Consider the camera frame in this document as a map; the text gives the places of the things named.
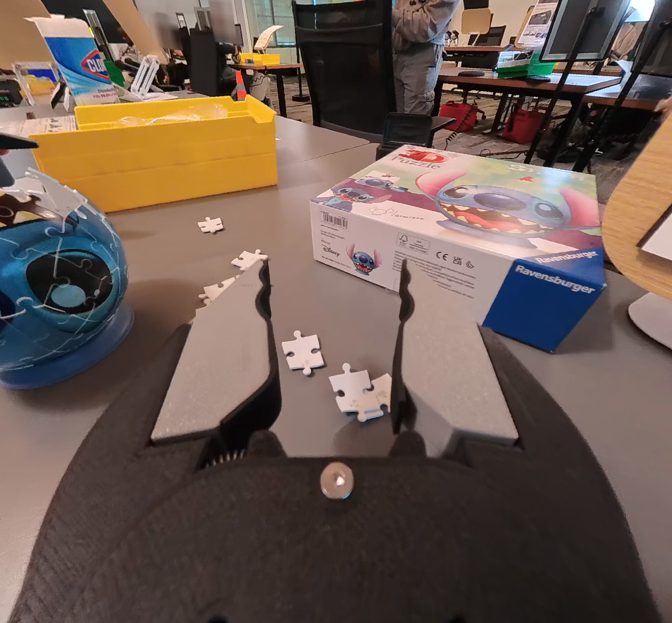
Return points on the wooden desk with black legs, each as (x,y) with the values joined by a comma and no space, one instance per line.
(273,68)

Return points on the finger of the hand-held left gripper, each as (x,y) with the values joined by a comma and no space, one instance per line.
(15,142)
(5,174)

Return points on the black floor lamp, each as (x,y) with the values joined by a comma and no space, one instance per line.
(300,30)

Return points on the long wooden desk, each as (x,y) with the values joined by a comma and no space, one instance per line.
(525,82)

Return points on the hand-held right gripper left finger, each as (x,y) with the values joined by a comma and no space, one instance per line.
(220,360)

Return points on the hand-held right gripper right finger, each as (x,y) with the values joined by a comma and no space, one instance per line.
(451,371)

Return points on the wooden document stand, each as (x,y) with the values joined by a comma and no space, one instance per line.
(630,203)

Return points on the wooden panel stand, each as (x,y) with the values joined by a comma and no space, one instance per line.
(21,25)
(131,14)

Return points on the orange traffic cone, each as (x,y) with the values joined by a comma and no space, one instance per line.
(240,89)

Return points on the white puzzle pieces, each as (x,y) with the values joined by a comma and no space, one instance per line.
(302,353)

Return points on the red bag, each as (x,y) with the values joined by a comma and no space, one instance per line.
(522,125)
(458,115)

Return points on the black framed board on easel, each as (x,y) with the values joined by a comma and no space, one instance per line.
(593,4)

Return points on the white blue wipes canister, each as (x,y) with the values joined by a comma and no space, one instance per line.
(78,67)

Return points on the cartoon printed puzzle box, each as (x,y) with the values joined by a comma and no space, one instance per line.
(446,245)

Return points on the white folding stand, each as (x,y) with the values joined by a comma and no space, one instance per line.
(146,74)

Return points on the green storage tray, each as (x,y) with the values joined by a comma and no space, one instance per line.
(525,69)

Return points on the yellow plastic bin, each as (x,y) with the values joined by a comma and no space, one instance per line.
(157,171)

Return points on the clear plastic bag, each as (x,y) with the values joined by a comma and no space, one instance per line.
(173,113)

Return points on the blue puzzle ball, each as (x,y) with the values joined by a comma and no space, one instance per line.
(31,266)

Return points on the small yellow tray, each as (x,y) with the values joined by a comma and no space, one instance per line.
(260,59)

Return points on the black mesh office chair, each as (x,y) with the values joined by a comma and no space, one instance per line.
(341,67)

